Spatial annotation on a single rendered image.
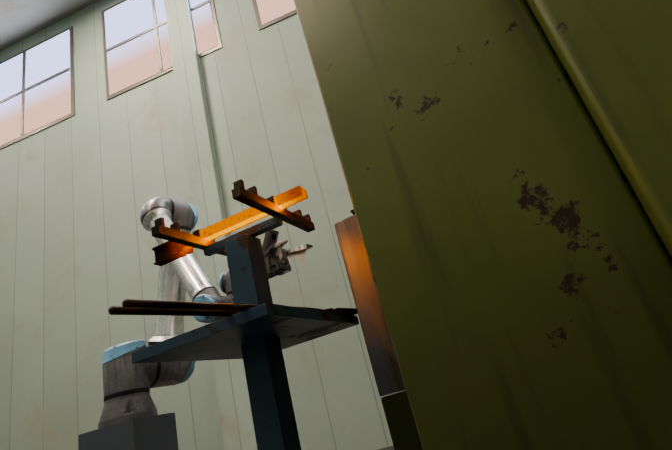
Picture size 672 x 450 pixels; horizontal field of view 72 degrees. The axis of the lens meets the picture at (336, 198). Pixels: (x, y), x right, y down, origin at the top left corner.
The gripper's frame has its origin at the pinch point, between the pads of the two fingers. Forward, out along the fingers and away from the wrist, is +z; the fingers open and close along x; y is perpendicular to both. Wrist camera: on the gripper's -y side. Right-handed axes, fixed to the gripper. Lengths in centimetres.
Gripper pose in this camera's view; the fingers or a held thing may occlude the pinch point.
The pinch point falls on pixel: (300, 241)
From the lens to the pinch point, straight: 160.7
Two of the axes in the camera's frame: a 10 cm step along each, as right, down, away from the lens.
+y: 2.4, 8.9, -4.0
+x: -5.5, -2.1, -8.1
